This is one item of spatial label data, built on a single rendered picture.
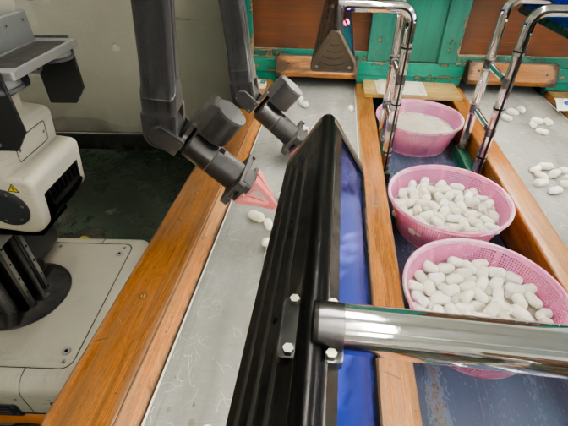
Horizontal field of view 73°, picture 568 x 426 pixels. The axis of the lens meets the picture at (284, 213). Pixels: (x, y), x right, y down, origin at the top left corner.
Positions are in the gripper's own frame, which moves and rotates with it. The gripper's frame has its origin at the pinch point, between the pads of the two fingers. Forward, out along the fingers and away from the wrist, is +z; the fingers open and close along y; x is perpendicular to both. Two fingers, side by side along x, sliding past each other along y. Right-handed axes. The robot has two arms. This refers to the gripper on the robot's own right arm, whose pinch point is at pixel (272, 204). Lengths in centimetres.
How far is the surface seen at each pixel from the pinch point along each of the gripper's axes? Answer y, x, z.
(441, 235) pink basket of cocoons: 2.7, -17.6, 30.1
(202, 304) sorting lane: -19.8, 11.6, -2.0
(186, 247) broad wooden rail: -8.9, 13.7, -8.3
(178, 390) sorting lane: -34.6, 11.0, -1.1
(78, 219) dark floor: 84, 138, -36
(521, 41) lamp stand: 32, -50, 21
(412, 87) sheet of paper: 81, -23, 31
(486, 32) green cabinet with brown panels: 90, -51, 37
